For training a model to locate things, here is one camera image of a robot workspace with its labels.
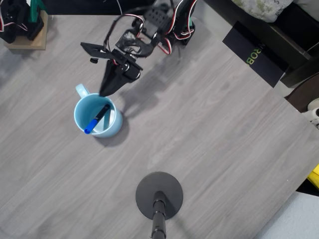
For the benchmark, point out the wooden base board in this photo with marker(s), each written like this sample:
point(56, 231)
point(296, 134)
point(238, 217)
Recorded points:
point(25, 46)

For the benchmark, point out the dark brown round stool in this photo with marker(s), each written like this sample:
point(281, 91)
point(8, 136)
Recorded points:
point(301, 94)

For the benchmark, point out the black gripper camera mount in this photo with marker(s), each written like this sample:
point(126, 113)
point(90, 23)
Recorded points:
point(87, 47)

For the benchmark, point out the pale grey fabric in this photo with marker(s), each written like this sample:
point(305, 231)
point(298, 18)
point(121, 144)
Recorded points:
point(299, 219)

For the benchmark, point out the blue capped black marker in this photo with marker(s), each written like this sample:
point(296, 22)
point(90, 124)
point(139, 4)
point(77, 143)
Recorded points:
point(99, 117)

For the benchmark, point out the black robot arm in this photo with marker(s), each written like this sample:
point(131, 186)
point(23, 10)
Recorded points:
point(154, 17)

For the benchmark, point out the green plastic clamp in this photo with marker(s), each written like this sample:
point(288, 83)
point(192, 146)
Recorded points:
point(33, 12)

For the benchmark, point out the black round base stand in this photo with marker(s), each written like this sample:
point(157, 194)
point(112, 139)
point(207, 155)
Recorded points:
point(149, 189)

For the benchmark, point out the camouflage patterned cushion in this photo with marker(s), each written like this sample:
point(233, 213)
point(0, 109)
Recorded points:
point(261, 10)

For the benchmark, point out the yellow box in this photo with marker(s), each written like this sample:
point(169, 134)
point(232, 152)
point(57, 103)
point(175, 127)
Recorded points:
point(315, 176)

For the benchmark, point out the black box green lettering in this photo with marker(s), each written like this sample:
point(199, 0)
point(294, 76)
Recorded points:
point(254, 49)

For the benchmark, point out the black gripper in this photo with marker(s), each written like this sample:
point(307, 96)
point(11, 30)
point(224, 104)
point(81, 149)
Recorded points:
point(115, 74)

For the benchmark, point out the white rounded object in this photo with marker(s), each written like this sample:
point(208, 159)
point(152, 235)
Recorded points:
point(314, 113)

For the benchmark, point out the light blue ceramic mug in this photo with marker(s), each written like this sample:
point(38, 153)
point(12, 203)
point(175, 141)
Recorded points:
point(79, 117)

